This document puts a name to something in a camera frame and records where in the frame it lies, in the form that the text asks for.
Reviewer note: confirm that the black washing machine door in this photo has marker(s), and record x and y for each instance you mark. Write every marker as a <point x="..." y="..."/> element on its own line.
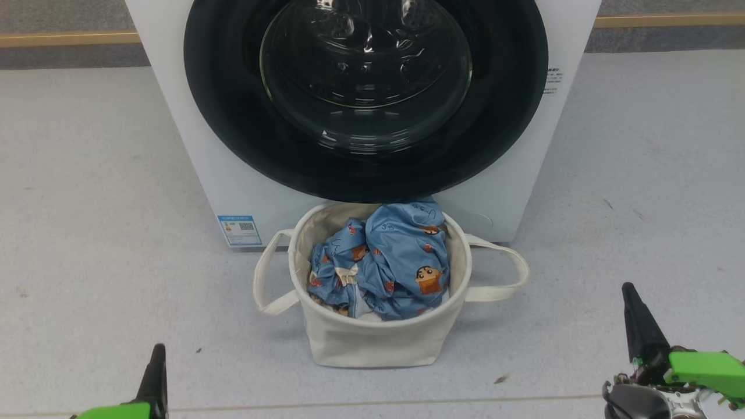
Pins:
<point x="233" y="116"/>

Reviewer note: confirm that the white front-load washing machine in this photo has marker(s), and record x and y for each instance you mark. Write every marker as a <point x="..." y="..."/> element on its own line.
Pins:
<point x="512" y="174"/>

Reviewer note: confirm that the cream canvas laundry basket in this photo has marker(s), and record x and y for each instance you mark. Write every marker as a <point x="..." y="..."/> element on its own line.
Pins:
<point x="372" y="343"/>

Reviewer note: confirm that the white plastic bag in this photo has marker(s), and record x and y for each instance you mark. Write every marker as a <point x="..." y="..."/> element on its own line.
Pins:
<point x="366" y="314"/>

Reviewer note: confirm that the black printed text label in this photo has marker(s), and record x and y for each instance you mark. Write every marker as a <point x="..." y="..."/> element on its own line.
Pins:
<point x="553" y="80"/>

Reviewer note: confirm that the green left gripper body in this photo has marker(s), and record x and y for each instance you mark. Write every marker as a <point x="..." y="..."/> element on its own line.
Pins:
<point x="119" y="412"/>

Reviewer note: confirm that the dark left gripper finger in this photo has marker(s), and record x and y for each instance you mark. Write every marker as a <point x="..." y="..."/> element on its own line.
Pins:
<point x="156" y="384"/>

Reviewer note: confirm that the blue cartoon print garment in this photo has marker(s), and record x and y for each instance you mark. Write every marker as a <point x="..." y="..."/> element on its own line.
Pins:
<point x="407" y="256"/>
<point x="334" y="262"/>

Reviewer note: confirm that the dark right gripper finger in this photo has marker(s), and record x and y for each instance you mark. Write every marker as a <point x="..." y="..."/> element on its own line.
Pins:
<point x="643" y="331"/>

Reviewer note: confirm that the blue energy label sticker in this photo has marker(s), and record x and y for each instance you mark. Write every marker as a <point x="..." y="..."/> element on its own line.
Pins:
<point x="240" y="230"/>

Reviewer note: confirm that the round drain filter cover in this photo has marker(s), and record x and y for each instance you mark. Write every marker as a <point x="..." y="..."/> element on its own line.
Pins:
<point x="480" y="221"/>

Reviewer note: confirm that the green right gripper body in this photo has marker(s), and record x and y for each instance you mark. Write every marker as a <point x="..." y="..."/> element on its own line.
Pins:
<point x="707" y="369"/>

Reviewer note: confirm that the brass floor edge strip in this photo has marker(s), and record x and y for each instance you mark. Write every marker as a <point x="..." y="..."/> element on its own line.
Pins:
<point x="58" y="39"/>

